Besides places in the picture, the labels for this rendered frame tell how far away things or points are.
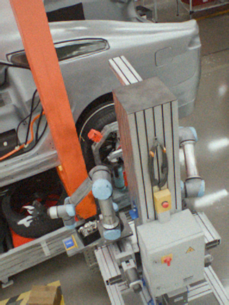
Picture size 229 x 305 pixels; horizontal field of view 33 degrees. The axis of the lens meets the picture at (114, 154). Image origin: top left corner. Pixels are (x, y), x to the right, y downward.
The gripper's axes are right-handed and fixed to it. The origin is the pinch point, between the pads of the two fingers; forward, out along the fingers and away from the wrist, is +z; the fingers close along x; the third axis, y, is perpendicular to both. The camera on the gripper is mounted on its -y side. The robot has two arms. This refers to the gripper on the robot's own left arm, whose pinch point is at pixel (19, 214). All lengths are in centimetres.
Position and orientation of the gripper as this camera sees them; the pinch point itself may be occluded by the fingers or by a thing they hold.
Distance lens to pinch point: 255.1
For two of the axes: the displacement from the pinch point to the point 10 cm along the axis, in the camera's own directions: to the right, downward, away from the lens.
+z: -9.9, 1.5, 0.5
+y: 1.5, 8.3, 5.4
